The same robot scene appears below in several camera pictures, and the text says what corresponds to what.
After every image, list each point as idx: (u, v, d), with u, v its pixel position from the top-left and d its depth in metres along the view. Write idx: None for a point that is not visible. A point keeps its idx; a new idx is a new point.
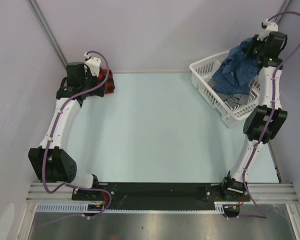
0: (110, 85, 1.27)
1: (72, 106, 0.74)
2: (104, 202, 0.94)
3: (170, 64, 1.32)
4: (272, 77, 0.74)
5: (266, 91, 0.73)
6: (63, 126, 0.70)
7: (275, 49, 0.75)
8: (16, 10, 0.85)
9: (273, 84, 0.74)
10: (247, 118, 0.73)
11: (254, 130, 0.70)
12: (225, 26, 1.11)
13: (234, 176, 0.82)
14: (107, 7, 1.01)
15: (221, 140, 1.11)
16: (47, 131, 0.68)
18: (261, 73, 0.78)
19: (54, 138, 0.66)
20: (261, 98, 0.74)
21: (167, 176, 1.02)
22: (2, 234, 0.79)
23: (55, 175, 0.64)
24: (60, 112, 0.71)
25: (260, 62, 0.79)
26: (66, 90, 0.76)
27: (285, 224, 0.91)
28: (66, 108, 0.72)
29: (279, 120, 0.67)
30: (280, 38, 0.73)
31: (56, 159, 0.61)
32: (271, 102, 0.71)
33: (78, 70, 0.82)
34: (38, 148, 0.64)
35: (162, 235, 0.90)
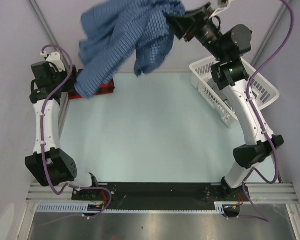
0: (110, 85, 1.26)
1: (53, 106, 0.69)
2: (104, 202, 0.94)
3: (169, 64, 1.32)
4: (247, 98, 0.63)
5: (251, 119, 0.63)
6: (51, 126, 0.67)
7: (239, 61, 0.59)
8: (17, 10, 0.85)
9: (252, 107, 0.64)
10: (243, 153, 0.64)
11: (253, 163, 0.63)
12: (224, 26, 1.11)
13: (234, 186, 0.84)
14: None
15: (220, 140, 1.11)
16: (37, 137, 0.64)
18: (229, 93, 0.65)
19: (47, 141, 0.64)
20: (247, 127, 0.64)
21: (168, 177, 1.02)
22: (2, 234, 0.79)
23: (58, 176, 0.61)
24: (43, 116, 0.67)
25: (220, 77, 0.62)
26: (40, 93, 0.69)
27: (285, 224, 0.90)
28: (47, 109, 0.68)
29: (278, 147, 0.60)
30: (244, 52, 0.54)
31: (56, 159, 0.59)
32: (263, 133, 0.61)
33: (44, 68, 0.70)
34: (34, 155, 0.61)
35: (162, 235, 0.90)
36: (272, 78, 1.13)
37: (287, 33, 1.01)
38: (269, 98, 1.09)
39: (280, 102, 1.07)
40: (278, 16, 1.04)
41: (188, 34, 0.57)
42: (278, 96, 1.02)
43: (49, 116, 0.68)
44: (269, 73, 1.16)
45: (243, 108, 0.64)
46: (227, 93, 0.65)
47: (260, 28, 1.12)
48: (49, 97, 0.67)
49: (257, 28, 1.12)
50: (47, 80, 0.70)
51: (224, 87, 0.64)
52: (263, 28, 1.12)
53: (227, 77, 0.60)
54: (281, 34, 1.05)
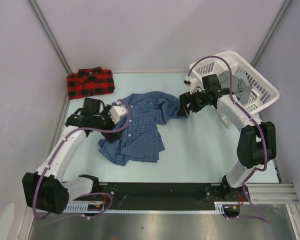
0: (110, 85, 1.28)
1: (79, 135, 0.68)
2: (104, 202, 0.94)
3: (169, 64, 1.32)
4: (232, 102, 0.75)
5: (237, 113, 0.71)
6: (63, 155, 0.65)
7: (216, 85, 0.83)
8: (17, 9, 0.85)
9: (238, 106, 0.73)
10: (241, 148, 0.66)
11: (254, 157, 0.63)
12: (224, 26, 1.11)
13: (234, 186, 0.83)
14: (106, 6, 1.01)
15: (220, 140, 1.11)
16: (47, 160, 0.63)
18: (222, 105, 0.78)
19: (52, 166, 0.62)
20: (237, 122, 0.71)
21: (168, 177, 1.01)
22: (2, 234, 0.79)
23: (45, 206, 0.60)
24: (64, 141, 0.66)
25: (213, 98, 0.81)
26: (76, 118, 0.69)
27: (285, 224, 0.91)
28: (71, 136, 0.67)
29: (270, 133, 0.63)
30: (212, 77, 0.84)
31: (48, 189, 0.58)
32: (250, 120, 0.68)
33: (97, 103, 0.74)
34: (34, 174, 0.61)
35: (162, 235, 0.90)
36: (272, 78, 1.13)
37: (287, 33, 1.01)
38: (269, 98, 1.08)
39: (280, 102, 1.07)
40: (278, 16, 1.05)
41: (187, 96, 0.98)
42: (278, 97, 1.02)
43: (68, 145, 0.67)
44: (269, 73, 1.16)
45: (231, 109, 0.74)
46: (221, 106, 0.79)
47: (260, 28, 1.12)
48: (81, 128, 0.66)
49: (257, 28, 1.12)
50: (90, 113, 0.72)
51: (218, 104, 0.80)
52: (263, 28, 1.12)
53: (216, 96, 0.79)
54: (281, 34, 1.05)
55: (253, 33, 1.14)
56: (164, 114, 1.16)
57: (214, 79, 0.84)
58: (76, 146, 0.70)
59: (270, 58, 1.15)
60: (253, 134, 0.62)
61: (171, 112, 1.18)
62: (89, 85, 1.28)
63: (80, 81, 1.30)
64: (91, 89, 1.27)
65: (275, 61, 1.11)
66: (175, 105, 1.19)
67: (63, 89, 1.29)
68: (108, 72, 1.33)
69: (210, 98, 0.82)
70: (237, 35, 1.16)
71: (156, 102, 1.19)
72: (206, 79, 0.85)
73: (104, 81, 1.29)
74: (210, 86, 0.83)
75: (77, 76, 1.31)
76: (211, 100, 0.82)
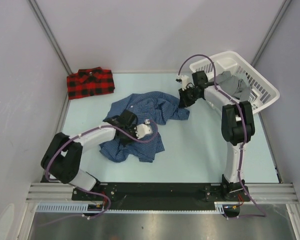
0: (110, 85, 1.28)
1: (107, 132, 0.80)
2: (104, 202, 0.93)
3: (169, 64, 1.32)
4: (216, 89, 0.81)
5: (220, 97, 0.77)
6: (92, 137, 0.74)
7: (203, 79, 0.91)
8: (17, 9, 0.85)
9: (221, 92, 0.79)
10: (223, 127, 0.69)
11: (235, 133, 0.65)
12: (225, 26, 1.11)
13: (231, 180, 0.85)
14: (106, 6, 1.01)
15: (221, 140, 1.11)
16: (81, 133, 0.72)
18: (207, 94, 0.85)
19: (81, 137, 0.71)
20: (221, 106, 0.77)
21: (167, 176, 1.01)
22: (2, 234, 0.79)
23: (56, 169, 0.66)
24: (98, 128, 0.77)
25: (201, 90, 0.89)
26: (113, 121, 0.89)
27: (285, 224, 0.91)
28: (105, 128, 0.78)
29: (248, 110, 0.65)
30: (199, 72, 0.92)
31: (70, 154, 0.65)
32: (231, 100, 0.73)
33: (132, 116, 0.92)
34: (64, 136, 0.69)
35: (162, 235, 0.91)
36: (272, 78, 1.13)
37: (287, 33, 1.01)
38: (269, 98, 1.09)
39: (280, 102, 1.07)
40: (278, 16, 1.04)
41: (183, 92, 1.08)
42: (278, 97, 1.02)
43: (95, 134, 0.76)
44: (269, 73, 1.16)
45: (215, 96, 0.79)
46: (207, 95, 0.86)
47: (260, 28, 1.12)
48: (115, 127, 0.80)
49: (257, 27, 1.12)
50: (125, 122, 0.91)
51: (205, 94, 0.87)
52: (263, 28, 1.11)
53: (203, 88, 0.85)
54: (282, 34, 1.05)
55: (253, 32, 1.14)
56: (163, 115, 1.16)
57: (202, 74, 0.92)
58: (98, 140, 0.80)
59: (270, 58, 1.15)
60: (232, 111, 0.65)
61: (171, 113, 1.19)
62: (89, 85, 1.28)
63: (80, 81, 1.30)
64: (92, 89, 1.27)
65: (275, 61, 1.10)
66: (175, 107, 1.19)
67: (63, 88, 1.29)
68: (108, 72, 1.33)
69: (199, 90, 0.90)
70: (237, 35, 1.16)
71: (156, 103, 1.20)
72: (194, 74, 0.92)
73: (104, 81, 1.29)
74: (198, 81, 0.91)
75: (77, 76, 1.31)
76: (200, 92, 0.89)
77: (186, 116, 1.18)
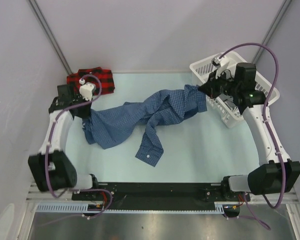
0: (110, 85, 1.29)
1: (67, 116, 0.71)
2: (104, 202, 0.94)
3: (169, 64, 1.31)
4: (263, 119, 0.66)
5: (264, 139, 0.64)
6: (61, 134, 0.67)
7: (250, 83, 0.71)
8: (17, 9, 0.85)
9: (269, 128, 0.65)
10: (255, 176, 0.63)
11: (266, 191, 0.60)
12: (225, 25, 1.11)
13: (233, 189, 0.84)
14: (106, 6, 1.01)
15: (221, 140, 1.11)
16: (46, 139, 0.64)
18: (248, 114, 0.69)
19: (53, 142, 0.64)
20: (261, 147, 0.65)
21: (167, 177, 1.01)
22: (2, 234, 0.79)
23: (57, 182, 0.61)
24: (55, 122, 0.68)
25: (241, 100, 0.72)
26: (57, 105, 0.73)
27: (285, 224, 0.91)
28: (60, 118, 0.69)
29: (295, 174, 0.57)
30: (251, 69, 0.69)
31: (57, 163, 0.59)
32: (277, 154, 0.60)
33: (70, 88, 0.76)
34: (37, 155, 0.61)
35: (162, 235, 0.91)
36: (272, 78, 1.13)
37: (287, 33, 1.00)
38: (269, 98, 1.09)
39: (280, 102, 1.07)
40: (278, 16, 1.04)
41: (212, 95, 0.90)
42: (278, 97, 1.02)
43: (61, 124, 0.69)
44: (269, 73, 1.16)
45: (259, 129, 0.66)
46: (247, 116, 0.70)
47: (260, 28, 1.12)
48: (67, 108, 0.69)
49: (257, 28, 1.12)
50: (68, 97, 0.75)
51: (245, 112, 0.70)
52: (263, 28, 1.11)
53: (246, 101, 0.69)
54: (282, 34, 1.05)
55: (253, 33, 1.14)
56: (177, 111, 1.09)
57: (251, 74, 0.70)
58: (68, 125, 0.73)
59: (270, 58, 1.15)
60: (275, 173, 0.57)
61: (188, 105, 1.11)
62: None
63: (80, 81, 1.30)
64: None
65: None
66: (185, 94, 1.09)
67: None
68: (108, 73, 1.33)
69: (239, 99, 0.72)
70: (238, 35, 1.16)
71: (160, 98, 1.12)
72: (242, 70, 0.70)
73: (104, 81, 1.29)
74: (243, 83, 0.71)
75: (77, 76, 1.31)
76: (238, 102, 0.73)
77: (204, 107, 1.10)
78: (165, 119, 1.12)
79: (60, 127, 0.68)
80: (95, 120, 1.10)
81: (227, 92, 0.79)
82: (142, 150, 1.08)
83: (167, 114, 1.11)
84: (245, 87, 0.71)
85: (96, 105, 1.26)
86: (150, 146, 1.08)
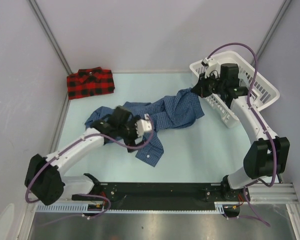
0: (110, 85, 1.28)
1: (96, 140, 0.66)
2: (104, 202, 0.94)
3: (169, 64, 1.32)
4: (249, 106, 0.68)
5: (252, 122, 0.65)
6: (74, 153, 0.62)
7: (235, 79, 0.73)
8: (17, 9, 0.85)
9: (254, 112, 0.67)
10: (248, 159, 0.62)
11: (262, 171, 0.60)
12: (225, 25, 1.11)
13: (234, 188, 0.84)
14: (106, 6, 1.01)
15: (221, 140, 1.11)
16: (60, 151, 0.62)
18: (234, 106, 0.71)
19: (60, 158, 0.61)
20: (251, 131, 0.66)
21: (167, 177, 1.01)
22: (2, 234, 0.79)
23: (39, 192, 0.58)
24: (81, 139, 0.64)
25: (228, 96, 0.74)
26: (100, 125, 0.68)
27: (284, 224, 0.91)
28: (89, 138, 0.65)
29: (285, 149, 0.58)
30: (233, 67, 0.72)
31: (47, 178, 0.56)
32: (265, 133, 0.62)
33: (125, 113, 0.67)
34: (42, 158, 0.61)
35: (162, 235, 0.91)
36: (272, 78, 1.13)
37: (287, 33, 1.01)
38: (269, 98, 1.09)
39: (280, 102, 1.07)
40: (278, 16, 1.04)
41: (202, 95, 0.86)
42: (278, 97, 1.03)
43: (86, 144, 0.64)
44: (269, 73, 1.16)
45: (245, 115, 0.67)
46: (234, 107, 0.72)
47: (260, 28, 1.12)
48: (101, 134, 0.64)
49: (257, 28, 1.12)
50: (117, 121, 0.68)
51: (232, 105, 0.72)
52: (263, 28, 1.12)
53: (232, 96, 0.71)
54: (282, 34, 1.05)
55: (253, 33, 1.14)
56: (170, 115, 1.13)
57: (235, 72, 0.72)
58: (89, 149, 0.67)
59: (270, 58, 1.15)
60: (266, 150, 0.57)
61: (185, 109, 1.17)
62: (89, 85, 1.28)
63: (80, 81, 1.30)
64: (91, 89, 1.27)
65: (275, 61, 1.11)
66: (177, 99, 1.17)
67: (63, 89, 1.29)
68: (108, 73, 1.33)
69: (226, 95, 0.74)
70: (237, 35, 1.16)
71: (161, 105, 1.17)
72: (225, 70, 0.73)
73: (104, 81, 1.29)
74: (228, 80, 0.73)
75: (77, 76, 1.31)
76: (225, 98, 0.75)
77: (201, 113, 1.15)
78: (158, 123, 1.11)
79: (78, 148, 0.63)
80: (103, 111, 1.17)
81: (215, 90, 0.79)
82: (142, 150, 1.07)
83: (161, 118, 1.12)
84: (230, 84, 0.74)
85: (96, 105, 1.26)
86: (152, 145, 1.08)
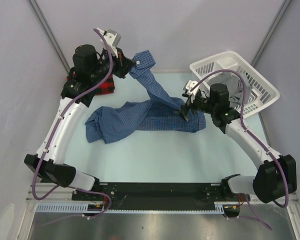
0: (110, 85, 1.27)
1: (78, 108, 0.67)
2: (104, 202, 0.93)
3: (169, 64, 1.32)
4: (244, 129, 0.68)
5: (252, 144, 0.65)
6: (62, 134, 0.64)
7: (225, 104, 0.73)
8: (17, 9, 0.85)
9: (252, 135, 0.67)
10: (258, 185, 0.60)
11: (275, 194, 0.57)
12: (224, 26, 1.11)
13: (234, 191, 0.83)
14: (106, 6, 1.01)
15: (221, 140, 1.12)
16: (45, 143, 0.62)
18: (230, 131, 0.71)
19: (50, 149, 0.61)
20: (251, 153, 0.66)
21: (167, 177, 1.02)
22: (2, 233, 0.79)
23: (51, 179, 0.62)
24: (60, 119, 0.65)
25: (220, 122, 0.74)
26: (71, 89, 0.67)
27: (284, 224, 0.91)
28: (65, 115, 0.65)
29: (291, 167, 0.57)
30: (224, 93, 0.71)
31: (48, 172, 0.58)
32: (268, 153, 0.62)
33: (87, 59, 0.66)
34: (34, 157, 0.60)
35: (162, 235, 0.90)
36: (272, 78, 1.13)
37: (287, 33, 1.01)
38: (269, 98, 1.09)
39: (280, 102, 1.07)
40: (278, 16, 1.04)
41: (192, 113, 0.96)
42: (278, 97, 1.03)
43: (67, 121, 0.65)
44: (269, 74, 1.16)
45: (244, 139, 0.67)
46: (230, 133, 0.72)
47: (260, 28, 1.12)
48: (77, 98, 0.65)
49: (257, 28, 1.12)
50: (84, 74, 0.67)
51: (227, 130, 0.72)
52: (263, 28, 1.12)
53: (225, 121, 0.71)
54: (281, 34, 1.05)
55: (253, 33, 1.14)
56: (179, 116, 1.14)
57: (225, 97, 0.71)
58: (78, 120, 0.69)
59: (270, 58, 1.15)
60: (273, 171, 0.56)
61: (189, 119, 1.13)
62: None
63: None
64: None
65: (275, 61, 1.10)
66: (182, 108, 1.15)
67: None
68: None
69: (218, 121, 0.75)
70: (237, 35, 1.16)
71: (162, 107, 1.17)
72: (216, 95, 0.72)
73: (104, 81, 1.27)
74: (219, 104, 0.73)
75: None
76: (218, 124, 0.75)
77: (205, 124, 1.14)
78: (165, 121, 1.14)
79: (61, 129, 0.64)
80: (105, 111, 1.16)
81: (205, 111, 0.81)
82: (154, 90, 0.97)
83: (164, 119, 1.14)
84: (220, 109, 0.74)
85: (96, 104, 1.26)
86: (146, 66, 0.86)
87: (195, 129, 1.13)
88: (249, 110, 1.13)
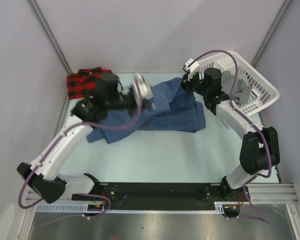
0: None
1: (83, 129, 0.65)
2: (104, 202, 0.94)
3: (169, 64, 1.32)
4: (232, 107, 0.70)
5: (239, 120, 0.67)
6: (59, 152, 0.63)
7: (218, 87, 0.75)
8: (17, 9, 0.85)
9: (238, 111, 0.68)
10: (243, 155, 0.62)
11: (259, 164, 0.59)
12: (225, 25, 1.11)
13: (234, 187, 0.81)
14: (106, 6, 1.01)
15: (221, 140, 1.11)
16: (41, 157, 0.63)
18: (220, 110, 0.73)
19: (43, 164, 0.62)
20: (239, 129, 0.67)
21: (167, 177, 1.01)
22: (2, 234, 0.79)
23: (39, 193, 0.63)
24: (63, 136, 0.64)
25: (211, 104, 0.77)
26: (81, 110, 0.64)
27: (284, 224, 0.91)
28: (69, 133, 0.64)
29: (273, 138, 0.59)
30: (217, 76, 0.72)
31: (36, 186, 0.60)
32: (252, 126, 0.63)
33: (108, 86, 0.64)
34: (27, 167, 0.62)
35: (162, 235, 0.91)
36: (272, 78, 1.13)
37: (287, 33, 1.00)
38: (269, 98, 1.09)
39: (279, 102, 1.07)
40: (278, 16, 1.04)
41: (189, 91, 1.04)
42: (278, 97, 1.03)
43: (68, 140, 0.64)
44: (269, 74, 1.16)
45: (232, 116, 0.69)
46: (220, 112, 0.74)
47: (260, 28, 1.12)
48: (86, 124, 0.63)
49: (258, 28, 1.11)
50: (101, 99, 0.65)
51: (217, 110, 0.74)
52: (263, 28, 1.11)
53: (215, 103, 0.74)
54: (282, 34, 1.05)
55: (253, 33, 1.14)
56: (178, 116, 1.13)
57: (218, 81, 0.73)
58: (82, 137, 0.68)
59: (270, 58, 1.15)
60: (256, 140, 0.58)
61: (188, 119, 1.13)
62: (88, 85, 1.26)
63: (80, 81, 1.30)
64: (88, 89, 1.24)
65: (276, 61, 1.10)
66: (181, 106, 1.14)
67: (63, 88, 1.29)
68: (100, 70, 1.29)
69: (209, 103, 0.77)
70: (238, 35, 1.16)
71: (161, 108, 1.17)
72: (210, 78, 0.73)
73: None
74: (212, 87, 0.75)
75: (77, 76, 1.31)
76: (209, 106, 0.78)
77: (205, 124, 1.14)
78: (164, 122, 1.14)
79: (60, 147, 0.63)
80: None
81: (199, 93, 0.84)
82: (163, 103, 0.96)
83: (163, 119, 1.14)
84: (213, 91, 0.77)
85: None
86: None
87: (195, 129, 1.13)
88: (249, 110, 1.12)
